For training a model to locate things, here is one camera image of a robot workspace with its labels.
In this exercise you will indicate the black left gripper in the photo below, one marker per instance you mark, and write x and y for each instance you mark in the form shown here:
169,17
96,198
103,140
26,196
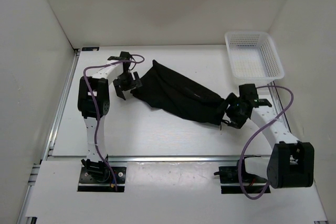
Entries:
134,84

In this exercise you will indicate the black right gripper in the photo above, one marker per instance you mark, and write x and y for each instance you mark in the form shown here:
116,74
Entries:
236,122

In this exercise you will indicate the black shorts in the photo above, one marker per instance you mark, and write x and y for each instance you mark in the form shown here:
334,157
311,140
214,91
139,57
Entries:
166,89

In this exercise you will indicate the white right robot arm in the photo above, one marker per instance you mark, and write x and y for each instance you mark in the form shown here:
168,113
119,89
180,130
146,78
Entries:
291,163

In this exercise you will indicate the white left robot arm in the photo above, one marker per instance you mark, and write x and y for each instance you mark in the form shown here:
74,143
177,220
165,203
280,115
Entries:
94,105

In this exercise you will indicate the small dark corner label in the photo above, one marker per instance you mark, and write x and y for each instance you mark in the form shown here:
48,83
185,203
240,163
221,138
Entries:
90,48

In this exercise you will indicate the white plastic mesh basket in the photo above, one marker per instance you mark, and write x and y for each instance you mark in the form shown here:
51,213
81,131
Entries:
253,57

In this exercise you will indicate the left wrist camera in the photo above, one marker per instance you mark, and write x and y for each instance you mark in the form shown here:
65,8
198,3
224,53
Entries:
125,56

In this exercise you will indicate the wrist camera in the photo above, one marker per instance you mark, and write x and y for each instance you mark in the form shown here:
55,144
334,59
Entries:
248,92
125,56

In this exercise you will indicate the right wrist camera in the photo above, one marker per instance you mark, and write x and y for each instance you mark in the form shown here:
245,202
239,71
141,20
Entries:
248,92

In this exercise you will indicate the left aluminium side rail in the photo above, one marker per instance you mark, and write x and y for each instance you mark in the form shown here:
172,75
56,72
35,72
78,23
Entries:
51,138

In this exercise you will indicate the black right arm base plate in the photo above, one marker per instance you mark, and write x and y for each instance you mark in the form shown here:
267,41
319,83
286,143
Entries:
227,173

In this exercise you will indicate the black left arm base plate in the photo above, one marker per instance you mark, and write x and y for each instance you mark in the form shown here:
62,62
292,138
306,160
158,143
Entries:
96,177

